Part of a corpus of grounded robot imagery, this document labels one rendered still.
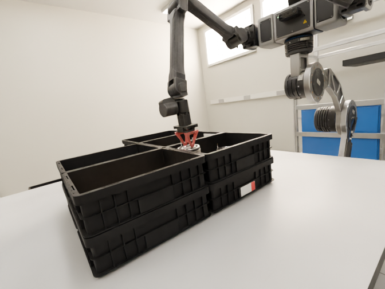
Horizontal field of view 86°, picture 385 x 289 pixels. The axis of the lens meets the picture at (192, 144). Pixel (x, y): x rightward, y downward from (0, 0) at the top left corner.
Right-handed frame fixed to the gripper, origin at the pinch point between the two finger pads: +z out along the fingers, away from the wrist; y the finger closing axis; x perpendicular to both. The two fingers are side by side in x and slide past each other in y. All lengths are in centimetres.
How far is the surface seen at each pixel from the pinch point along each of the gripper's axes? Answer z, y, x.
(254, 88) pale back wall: -13, -167, 290
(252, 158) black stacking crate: 8.1, 22.2, 14.8
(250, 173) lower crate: 13.5, 22.7, 12.0
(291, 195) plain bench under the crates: 23.6, 35.2, 20.1
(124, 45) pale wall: -126, -304, 113
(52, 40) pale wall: -131, -303, 5
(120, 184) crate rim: -2.4, 21.7, -38.4
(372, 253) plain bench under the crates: 22, 63, 3
